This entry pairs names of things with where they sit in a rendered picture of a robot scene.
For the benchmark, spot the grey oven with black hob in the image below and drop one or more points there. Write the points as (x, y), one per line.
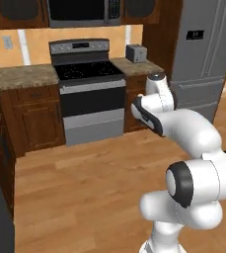
(88, 95)

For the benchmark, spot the grey microwave oven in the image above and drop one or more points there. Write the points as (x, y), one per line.
(83, 12)

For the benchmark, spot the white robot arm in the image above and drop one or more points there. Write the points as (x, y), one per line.
(196, 138)

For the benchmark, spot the brown wooden wall cupboards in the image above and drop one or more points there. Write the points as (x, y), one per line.
(139, 10)
(15, 13)

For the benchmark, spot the grey toaster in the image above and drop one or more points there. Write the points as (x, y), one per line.
(136, 53)

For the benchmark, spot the grey wall socket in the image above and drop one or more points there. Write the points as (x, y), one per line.
(7, 42)

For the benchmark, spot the grey fridge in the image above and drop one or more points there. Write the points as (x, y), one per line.
(203, 56)

